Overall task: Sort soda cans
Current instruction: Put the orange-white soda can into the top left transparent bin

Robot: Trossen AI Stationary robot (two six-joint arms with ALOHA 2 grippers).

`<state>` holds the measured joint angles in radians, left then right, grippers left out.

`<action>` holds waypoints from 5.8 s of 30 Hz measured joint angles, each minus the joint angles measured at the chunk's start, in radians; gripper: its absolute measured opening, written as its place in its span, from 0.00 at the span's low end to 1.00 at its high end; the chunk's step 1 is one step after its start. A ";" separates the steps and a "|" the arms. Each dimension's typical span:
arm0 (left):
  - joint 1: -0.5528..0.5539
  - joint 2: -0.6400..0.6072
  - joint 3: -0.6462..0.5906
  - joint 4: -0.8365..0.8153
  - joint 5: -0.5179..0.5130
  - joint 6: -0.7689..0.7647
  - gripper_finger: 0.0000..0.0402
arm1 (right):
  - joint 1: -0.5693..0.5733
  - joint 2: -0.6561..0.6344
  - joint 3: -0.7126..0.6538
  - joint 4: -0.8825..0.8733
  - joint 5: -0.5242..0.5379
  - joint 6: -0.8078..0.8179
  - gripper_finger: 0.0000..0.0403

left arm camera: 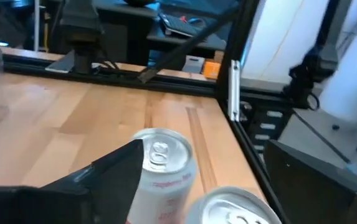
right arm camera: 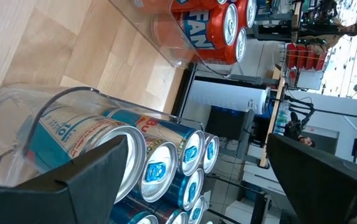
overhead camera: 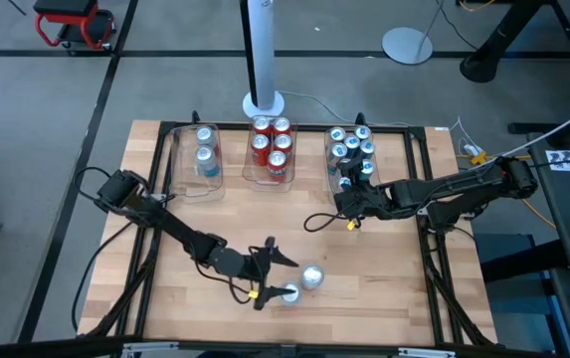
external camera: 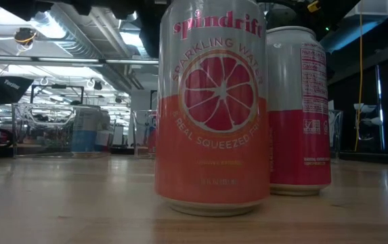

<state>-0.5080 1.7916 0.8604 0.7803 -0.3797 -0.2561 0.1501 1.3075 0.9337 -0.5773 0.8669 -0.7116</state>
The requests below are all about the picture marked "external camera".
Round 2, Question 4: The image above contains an orange grapefruit Spindrift can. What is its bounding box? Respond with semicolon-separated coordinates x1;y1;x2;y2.
154;0;271;218

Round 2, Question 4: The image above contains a black softbox light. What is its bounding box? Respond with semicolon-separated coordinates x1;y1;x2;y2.
0;75;35;106

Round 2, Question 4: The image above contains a pink white Spindrift can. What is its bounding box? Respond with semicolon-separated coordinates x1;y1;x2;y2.
266;26;332;197

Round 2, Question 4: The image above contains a shiny vertical pole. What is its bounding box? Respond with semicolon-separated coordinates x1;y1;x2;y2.
376;64;383;150

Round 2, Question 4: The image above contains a yellow black cord reel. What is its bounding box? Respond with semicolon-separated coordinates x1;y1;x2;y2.
14;27;37;47

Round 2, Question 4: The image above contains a hanging yellow cable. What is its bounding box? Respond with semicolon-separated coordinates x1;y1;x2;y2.
355;0;364;153

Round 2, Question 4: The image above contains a white ceiling duct box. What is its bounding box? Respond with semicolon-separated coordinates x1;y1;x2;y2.
337;0;388;20

